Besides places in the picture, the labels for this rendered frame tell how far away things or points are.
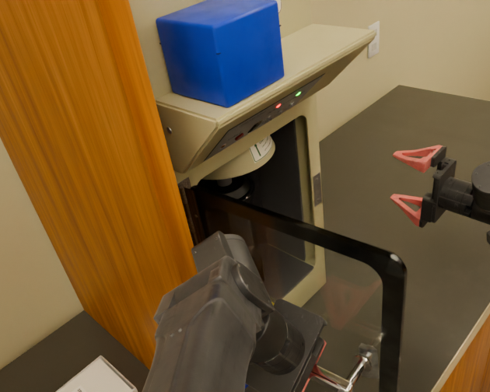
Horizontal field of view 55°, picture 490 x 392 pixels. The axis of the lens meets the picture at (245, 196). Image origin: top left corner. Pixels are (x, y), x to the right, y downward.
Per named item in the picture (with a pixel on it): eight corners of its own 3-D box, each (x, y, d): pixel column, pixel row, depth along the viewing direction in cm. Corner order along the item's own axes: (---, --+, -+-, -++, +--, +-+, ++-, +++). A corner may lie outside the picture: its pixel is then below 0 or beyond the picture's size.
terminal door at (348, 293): (233, 364, 86) (187, 181, 64) (393, 462, 69) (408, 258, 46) (230, 367, 86) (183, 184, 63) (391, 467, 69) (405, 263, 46)
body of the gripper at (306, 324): (243, 381, 55) (212, 365, 49) (283, 302, 58) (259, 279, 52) (289, 409, 51) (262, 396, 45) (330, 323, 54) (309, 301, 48)
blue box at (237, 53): (171, 93, 58) (153, 18, 53) (229, 65, 64) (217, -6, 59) (228, 109, 52) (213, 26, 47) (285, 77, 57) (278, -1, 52)
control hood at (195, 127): (169, 171, 63) (150, 101, 57) (316, 82, 80) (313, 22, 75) (229, 197, 56) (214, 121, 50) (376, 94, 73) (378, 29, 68)
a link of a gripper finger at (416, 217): (401, 166, 91) (450, 181, 85) (399, 196, 95) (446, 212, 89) (383, 183, 87) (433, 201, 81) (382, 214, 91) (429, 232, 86)
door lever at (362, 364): (308, 343, 65) (306, 330, 64) (372, 372, 59) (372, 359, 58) (286, 372, 62) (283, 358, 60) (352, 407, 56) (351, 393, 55)
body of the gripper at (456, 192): (446, 155, 83) (490, 168, 78) (439, 202, 89) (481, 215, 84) (429, 173, 79) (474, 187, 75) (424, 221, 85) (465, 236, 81)
